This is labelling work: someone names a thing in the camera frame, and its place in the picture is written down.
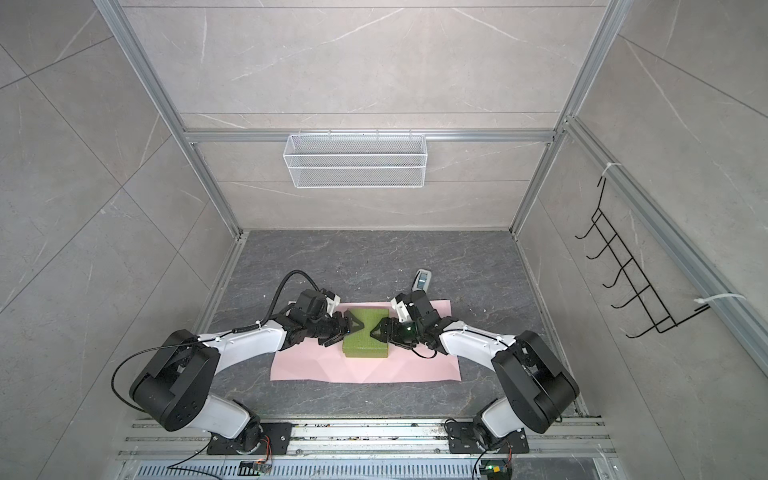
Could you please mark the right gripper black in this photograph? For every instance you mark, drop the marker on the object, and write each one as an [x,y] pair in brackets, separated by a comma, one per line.
[392,336]

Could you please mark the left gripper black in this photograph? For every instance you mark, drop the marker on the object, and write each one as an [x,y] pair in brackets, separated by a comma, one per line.
[342,329]

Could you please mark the green gift box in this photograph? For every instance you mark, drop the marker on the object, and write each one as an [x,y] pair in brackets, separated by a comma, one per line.
[360,345]

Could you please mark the pink wrapping paper sheet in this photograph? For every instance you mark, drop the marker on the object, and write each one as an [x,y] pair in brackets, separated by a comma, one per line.
[311,361]

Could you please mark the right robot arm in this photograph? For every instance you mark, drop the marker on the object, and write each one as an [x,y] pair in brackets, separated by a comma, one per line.
[537,387]

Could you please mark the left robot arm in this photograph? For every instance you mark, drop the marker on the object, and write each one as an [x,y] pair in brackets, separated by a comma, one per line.
[174,388]

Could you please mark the white tape dispenser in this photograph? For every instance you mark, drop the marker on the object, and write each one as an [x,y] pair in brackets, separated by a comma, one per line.
[422,280]

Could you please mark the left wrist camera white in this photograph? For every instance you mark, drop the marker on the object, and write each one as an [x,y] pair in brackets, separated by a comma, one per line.
[332,302]

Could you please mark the white wire mesh basket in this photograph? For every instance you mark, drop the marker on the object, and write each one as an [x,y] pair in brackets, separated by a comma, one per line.
[359,160]

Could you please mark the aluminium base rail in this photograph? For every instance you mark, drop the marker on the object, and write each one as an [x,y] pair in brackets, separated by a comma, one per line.
[325,448]

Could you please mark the black wire hook rack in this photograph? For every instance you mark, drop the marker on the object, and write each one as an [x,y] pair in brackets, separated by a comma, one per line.
[629,271]

